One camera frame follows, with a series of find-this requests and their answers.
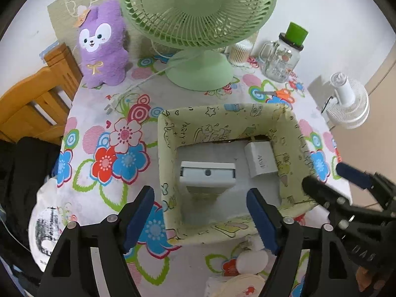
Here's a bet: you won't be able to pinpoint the black clothing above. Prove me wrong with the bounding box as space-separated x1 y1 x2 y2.
0 138 62 285

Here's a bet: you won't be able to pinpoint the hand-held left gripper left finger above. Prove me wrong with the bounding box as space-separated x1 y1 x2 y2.
37 186 155 297

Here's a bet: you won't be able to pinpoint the yellow printed fabric storage box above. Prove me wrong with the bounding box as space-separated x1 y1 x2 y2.
157 103 319 244

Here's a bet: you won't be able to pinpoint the small white fan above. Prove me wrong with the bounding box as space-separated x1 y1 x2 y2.
322 72 370 129

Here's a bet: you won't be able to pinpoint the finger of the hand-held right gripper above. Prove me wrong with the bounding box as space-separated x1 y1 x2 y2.
301 176 384 223
336 162 396 211

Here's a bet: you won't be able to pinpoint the white round object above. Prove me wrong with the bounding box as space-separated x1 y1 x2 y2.
237 249 269 274

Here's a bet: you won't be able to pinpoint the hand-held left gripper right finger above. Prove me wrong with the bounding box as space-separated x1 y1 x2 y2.
247 188 361 297

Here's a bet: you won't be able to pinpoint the white rectangular device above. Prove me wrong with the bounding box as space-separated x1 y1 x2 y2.
180 161 236 194

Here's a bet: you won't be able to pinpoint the person's right hand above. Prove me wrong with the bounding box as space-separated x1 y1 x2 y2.
356 268 387 292

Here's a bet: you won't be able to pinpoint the purple plush toy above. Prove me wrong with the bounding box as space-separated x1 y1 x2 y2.
76 0 129 89

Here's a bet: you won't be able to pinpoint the white charger box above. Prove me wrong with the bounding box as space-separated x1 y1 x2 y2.
244 142 279 178

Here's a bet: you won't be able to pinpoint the orange handled scissors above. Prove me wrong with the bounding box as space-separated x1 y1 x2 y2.
263 88 296 103

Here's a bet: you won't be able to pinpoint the cotton swab container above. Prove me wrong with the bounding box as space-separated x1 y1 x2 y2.
227 40 254 66

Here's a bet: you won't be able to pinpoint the glass mug jar green lid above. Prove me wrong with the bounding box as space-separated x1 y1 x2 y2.
258 22 309 83

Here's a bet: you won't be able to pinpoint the green table fan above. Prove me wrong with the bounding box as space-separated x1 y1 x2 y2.
119 0 278 92

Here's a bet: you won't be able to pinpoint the beige rabbit wall poster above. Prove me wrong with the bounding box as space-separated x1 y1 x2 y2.
47 0 130 48

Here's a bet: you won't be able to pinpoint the white printed tote bag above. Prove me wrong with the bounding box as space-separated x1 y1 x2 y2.
29 176 81 273

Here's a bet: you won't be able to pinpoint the wooden chair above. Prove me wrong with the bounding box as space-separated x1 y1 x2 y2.
0 43 83 145

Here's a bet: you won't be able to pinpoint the white fan power cable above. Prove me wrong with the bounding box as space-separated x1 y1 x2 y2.
104 42 201 114

